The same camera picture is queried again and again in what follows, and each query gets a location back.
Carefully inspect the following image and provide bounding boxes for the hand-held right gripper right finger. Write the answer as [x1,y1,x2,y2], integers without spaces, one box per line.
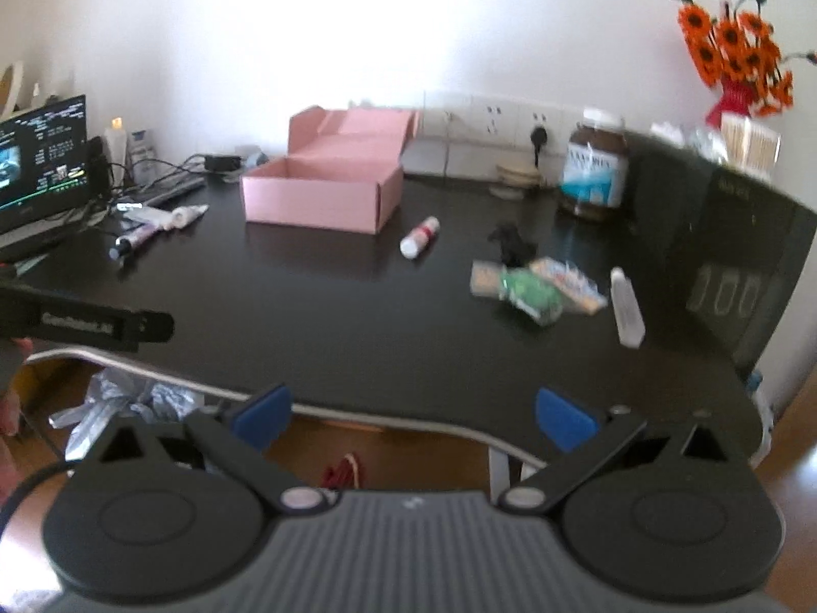
[498,386,729,515]

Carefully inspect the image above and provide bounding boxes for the dark capped tube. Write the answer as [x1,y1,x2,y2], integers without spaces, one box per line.
[113,226,160,261]

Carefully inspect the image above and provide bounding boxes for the red vase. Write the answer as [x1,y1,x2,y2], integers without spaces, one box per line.
[705,80,757,132]

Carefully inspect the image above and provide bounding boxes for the black desktop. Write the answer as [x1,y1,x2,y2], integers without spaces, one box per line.
[0,166,767,502]

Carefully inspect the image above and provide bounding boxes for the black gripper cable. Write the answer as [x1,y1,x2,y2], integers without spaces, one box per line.
[0,460,71,531]

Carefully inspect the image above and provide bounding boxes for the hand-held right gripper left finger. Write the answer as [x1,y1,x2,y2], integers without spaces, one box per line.
[83,384,333,518]

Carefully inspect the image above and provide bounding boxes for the tangle of black cables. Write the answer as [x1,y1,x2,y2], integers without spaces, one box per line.
[83,152,211,218]

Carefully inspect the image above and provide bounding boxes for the colourful cartoon packet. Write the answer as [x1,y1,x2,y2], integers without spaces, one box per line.
[530,256,609,315]

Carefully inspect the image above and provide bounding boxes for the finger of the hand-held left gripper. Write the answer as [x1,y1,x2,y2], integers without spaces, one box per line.
[137,311,175,344]

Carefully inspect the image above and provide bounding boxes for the round beige cable reel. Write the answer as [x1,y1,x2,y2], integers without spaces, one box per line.
[490,162,543,199]

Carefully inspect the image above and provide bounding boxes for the tan snack packet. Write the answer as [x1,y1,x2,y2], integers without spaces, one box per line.
[470,260,512,298]

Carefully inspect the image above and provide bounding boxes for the silver foil bag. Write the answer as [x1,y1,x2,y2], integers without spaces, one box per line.
[50,367,205,461]

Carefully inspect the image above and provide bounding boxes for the pink cardboard box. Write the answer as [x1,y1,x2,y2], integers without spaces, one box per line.
[241,105,422,235]

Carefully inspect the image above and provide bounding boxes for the person's left hand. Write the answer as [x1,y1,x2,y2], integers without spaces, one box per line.
[0,337,34,505]

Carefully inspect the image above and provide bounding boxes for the green monster toy packet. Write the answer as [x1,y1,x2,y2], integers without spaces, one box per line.
[498,266,566,326]

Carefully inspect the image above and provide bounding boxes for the red shoe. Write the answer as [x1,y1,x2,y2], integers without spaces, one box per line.
[319,453,362,492]

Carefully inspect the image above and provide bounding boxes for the white wall socket panel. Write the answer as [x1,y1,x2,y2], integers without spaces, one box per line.
[418,90,585,149]

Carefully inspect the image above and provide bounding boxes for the white tube with red band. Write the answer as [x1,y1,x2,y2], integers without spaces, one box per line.
[400,216,441,261]

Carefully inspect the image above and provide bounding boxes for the white tube bottle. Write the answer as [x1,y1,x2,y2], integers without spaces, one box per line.
[104,118,129,186]

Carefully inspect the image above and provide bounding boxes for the white squeeze tube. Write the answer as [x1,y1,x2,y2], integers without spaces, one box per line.
[609,267,647,350]

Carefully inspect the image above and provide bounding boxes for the beige round frame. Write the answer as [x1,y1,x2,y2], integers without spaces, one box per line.
[0,62,27,122]

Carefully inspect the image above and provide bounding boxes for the cotton swab box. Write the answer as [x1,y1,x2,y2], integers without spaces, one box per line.
[720,111,783,170]

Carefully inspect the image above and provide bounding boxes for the clear pump bottle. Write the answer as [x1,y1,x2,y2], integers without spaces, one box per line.
[128,129,157,180]

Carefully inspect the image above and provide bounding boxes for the white toothpaste tube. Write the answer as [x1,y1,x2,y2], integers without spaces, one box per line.
[118,203,210,231]

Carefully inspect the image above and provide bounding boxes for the black monitor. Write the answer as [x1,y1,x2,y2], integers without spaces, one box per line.
[0,95,88,256]

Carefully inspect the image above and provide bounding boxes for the brown supplement bottle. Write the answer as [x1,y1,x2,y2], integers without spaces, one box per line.
[558,107,630,221]

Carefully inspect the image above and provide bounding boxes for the orange artificial flowers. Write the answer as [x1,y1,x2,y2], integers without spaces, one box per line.
[662,0,817,117]

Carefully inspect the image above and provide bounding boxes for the small black object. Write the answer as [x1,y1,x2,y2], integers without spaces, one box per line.
[487,222,537,267]

